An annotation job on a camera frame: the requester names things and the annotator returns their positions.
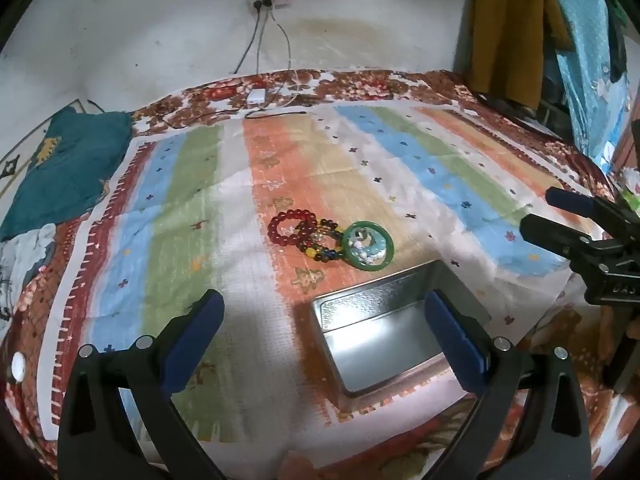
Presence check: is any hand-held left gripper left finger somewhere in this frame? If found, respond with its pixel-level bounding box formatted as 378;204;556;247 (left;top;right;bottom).
57;289;226;480

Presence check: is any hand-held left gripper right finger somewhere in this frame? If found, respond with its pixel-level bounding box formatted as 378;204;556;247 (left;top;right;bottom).
424;289;593;480

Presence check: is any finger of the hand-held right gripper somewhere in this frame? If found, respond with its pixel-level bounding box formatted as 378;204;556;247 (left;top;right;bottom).
545;187;640;233
520;214;608;263

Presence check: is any silver metal tin box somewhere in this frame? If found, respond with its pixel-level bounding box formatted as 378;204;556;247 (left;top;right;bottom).
309;260;493;400

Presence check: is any green jade bangle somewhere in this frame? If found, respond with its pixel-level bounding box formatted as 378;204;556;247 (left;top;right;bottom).
342;221;396;271

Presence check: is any aqua bead bracelet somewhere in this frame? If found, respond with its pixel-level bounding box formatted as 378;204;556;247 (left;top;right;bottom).
357;232;390;261

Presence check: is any white bead bracelet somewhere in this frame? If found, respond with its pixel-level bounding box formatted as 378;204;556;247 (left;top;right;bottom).
351;240;381;264

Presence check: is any red bead bracelet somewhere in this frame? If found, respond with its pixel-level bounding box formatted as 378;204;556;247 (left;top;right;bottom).
268;210;318;246

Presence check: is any brown yellow bead bracelet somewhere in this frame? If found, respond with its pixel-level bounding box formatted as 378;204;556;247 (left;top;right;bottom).
295;217;351;263

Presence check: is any green white packet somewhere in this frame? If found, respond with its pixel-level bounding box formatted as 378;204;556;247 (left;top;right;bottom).
619;169;640;211

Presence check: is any blue printed hanging cloth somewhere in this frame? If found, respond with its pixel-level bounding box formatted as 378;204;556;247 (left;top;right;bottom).
542;0;631;161

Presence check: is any striped woven mat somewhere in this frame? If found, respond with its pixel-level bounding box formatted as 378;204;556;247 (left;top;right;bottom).
37;102;576;443

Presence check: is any mustard hanging garment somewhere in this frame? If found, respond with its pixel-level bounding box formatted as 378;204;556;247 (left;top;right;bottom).
467;0;571;111

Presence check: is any white crumpled cloth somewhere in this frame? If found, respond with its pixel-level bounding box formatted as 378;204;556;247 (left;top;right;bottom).
0;222;58;321

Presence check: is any teal pillow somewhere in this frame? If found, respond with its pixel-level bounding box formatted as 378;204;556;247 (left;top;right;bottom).
0;107;133;241

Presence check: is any floral bedsheet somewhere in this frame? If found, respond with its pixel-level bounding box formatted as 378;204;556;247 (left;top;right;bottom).
0;67;640;480

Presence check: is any black charging cable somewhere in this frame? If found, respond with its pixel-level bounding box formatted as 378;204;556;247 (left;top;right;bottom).
160;105;310;128

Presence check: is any dark power cable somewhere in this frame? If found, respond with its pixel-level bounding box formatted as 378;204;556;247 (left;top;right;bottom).
234;7;267;77

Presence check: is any white charging cable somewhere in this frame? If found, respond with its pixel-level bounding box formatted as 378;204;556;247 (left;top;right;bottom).
262;7;321;108

